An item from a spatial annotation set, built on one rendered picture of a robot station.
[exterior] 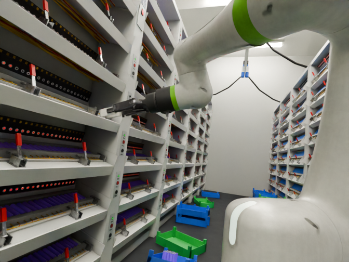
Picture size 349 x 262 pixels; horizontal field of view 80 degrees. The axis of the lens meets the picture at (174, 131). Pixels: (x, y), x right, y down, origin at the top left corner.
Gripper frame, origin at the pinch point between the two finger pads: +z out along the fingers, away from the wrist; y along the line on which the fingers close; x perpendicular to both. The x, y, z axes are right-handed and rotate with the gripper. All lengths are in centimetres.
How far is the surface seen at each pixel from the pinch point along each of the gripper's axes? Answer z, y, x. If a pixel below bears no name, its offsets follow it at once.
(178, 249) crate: 2, 71, -76
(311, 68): -133, 158, 55
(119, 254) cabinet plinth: 28, 43, -68
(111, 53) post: 7.4, 18.0, 37.4
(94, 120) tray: 7.1, -0.4, -2.0
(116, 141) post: 8.9, 18.0, -8.1
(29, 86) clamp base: 7.7, -27.7, 2.8
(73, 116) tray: 7.4, -11.6, -2.6
